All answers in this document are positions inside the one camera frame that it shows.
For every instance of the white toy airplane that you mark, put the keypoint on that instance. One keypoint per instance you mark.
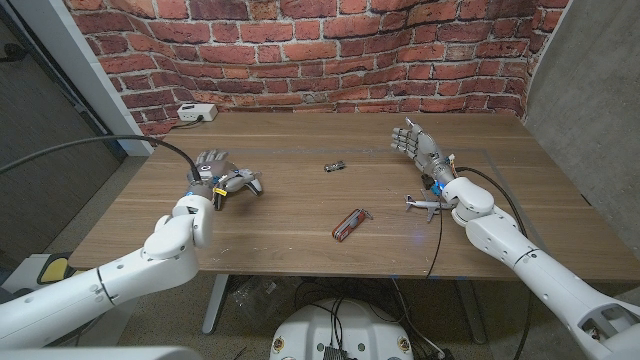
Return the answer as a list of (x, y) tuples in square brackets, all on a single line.
[(422, 204)]

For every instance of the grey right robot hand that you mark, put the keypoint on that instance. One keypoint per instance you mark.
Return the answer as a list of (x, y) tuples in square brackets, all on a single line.
[(425, 150)]

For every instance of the grey table leg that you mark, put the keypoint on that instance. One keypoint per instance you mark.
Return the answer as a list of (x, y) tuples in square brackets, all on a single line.
[(471, 312), (216, 305)]

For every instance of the red folding multi-tool screwdriver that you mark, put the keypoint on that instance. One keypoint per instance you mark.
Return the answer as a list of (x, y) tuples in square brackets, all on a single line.
[(347, 225)]

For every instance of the white door frame post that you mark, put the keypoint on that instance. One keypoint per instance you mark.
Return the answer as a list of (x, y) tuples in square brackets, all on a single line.
[(85, 75)]

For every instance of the white robot torso edge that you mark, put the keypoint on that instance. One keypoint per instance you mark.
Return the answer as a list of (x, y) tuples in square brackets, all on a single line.
[(100, 354)]

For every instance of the white yellow foot pedal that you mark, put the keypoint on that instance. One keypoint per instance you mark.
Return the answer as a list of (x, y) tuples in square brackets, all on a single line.
[(55, 270)]

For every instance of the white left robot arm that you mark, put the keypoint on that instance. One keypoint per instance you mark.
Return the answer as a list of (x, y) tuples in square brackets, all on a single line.
[(100, 290)]

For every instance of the white black game controller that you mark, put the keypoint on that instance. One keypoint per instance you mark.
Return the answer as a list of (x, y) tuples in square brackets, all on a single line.
[(250, 177)]

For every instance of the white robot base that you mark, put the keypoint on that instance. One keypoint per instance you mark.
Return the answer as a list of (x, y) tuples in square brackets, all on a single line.
[(350, 325)]

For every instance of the white power strip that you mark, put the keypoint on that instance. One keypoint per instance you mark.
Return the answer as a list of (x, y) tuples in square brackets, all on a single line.
[(197, 112)]

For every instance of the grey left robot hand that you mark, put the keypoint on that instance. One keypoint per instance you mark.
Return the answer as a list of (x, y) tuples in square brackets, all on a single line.
[(210, 172)]

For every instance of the clear plastic bag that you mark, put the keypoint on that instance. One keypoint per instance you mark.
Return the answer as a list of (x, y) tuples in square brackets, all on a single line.
[(260, 297)]

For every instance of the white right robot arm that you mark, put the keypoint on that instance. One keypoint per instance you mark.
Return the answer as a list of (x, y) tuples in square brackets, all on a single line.
[(550, 280)]

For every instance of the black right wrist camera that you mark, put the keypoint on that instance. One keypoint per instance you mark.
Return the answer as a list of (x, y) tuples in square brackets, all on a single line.
[(431, 184)]

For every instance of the red brick printed backdrop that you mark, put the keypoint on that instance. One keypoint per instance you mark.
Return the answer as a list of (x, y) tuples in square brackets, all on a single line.
[(320, 50)]

